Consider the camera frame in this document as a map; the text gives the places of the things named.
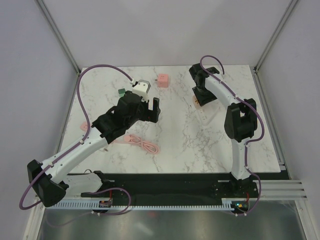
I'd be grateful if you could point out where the beige deer cube socket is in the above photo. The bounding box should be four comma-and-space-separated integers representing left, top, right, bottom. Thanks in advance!
192, 95, 201, 109

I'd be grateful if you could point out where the white triangular power strip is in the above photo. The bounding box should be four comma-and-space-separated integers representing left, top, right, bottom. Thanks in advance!
196, 102, 219, 126

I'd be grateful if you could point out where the green cube plug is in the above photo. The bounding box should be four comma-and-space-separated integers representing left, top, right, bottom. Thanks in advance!
118, 88, 126, 98

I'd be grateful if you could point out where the pink power strip with cord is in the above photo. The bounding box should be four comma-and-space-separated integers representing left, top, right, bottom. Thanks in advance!
77, 122, 160, 155

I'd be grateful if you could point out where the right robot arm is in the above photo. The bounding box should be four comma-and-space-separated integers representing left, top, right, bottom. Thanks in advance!
189, 63, 258, 197

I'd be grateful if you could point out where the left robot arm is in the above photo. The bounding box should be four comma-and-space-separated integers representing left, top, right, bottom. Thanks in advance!
27, 90, 161, 207

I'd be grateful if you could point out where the pink cube socket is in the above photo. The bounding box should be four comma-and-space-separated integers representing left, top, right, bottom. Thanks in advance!
155, 73, 169, 88

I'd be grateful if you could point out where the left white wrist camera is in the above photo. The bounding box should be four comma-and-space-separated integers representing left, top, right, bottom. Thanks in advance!
131, 79, 151, 103

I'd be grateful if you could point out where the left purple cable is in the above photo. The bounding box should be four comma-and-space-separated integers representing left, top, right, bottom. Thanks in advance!
19, 64, 136, 210

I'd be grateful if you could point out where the white slotted cable duct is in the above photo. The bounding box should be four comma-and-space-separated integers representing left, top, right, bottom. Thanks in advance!
49, 198, 234, 211

